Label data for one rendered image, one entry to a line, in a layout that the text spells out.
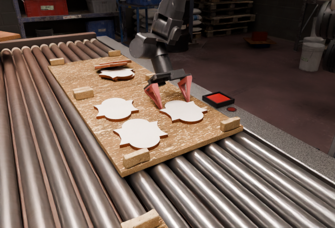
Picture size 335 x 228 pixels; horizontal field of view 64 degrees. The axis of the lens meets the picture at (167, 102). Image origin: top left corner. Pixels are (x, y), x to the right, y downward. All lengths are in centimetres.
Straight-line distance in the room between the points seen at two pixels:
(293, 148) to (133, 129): 40
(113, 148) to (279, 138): 42
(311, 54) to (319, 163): 376
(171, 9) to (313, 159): 53
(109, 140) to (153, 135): 11
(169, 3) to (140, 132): 37
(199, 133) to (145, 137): 14
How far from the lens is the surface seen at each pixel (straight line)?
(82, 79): 108
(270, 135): 76
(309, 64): 446
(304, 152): 73
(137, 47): 77
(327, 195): 63
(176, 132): 69
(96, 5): 533
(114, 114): 77
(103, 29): 544
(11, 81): 122
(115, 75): 103
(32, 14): 517
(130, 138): 65
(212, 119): 76
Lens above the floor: 130
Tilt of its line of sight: 26 degrees down
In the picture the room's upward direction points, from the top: straight up
